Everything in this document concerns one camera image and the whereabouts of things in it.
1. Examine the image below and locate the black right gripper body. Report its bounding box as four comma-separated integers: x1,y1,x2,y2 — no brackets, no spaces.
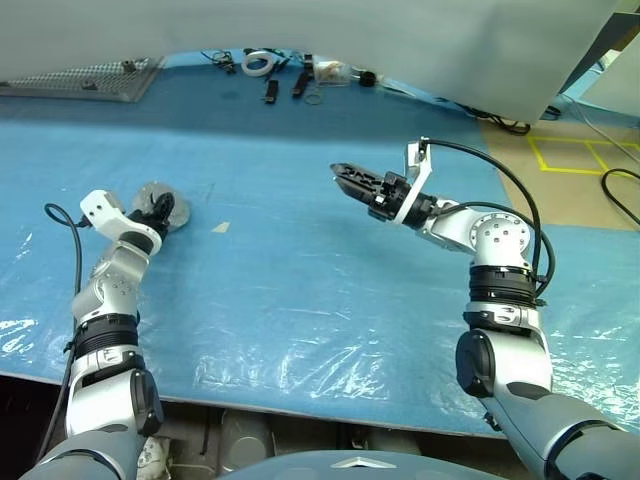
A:
367,169,416,224

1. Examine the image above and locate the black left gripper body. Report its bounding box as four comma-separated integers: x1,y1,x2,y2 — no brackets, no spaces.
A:
126,208,170,237

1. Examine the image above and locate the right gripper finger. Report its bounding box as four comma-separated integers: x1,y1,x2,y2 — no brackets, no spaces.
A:
332,174,385,205
328,161,388,190

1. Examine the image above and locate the round silver motor end cover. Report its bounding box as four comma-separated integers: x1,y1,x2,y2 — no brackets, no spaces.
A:
132,180,194,229

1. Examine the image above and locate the clear plastic bag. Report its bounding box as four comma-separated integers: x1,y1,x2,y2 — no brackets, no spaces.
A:
312,57,354,89

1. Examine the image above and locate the blue plastic table cover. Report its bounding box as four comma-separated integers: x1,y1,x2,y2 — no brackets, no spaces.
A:
0,47,640,441

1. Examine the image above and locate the perforated metal plate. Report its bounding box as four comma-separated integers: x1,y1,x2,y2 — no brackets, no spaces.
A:
0,55,166,104

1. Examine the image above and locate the white tape roll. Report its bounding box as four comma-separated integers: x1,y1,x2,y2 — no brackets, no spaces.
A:
241,49,275,79

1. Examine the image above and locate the brown floor mat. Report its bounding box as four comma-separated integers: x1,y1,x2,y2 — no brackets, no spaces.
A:
477,117,640,231

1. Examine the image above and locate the white backdrop sheet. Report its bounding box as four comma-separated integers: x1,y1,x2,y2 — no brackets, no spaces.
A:
0,0,619,124

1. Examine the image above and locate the yellow floor tape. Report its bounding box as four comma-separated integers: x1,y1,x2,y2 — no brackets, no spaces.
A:
528,135,640,176

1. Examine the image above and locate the grey rounded cylinder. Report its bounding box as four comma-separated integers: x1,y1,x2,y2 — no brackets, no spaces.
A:
357,429,416,455
219,409,274,471

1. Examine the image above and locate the white side panel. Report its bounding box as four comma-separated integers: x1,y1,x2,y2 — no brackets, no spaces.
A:
584,34,640,114

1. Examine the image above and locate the grey robot torso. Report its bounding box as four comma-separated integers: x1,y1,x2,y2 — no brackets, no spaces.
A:
219,447,536,480

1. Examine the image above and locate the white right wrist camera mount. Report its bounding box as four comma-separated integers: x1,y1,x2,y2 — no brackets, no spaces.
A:
392,135,434,227

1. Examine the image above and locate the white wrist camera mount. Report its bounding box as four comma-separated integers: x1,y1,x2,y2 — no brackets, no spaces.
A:
392,135,434,227
79,188,164,251

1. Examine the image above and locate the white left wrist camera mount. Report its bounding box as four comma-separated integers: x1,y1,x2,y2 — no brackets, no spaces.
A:
79,188,164,251

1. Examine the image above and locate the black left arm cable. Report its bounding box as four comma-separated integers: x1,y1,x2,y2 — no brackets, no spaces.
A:
34,202,86,466

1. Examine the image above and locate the black cable under backdrop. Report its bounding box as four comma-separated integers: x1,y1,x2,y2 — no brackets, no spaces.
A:
464,102,561,135

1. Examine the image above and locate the tangled black wire bundle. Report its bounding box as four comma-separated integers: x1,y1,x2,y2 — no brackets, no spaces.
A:
201,48,239,76

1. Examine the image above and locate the black floor cable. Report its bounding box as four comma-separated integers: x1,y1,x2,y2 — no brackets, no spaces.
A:
601,168,640,226

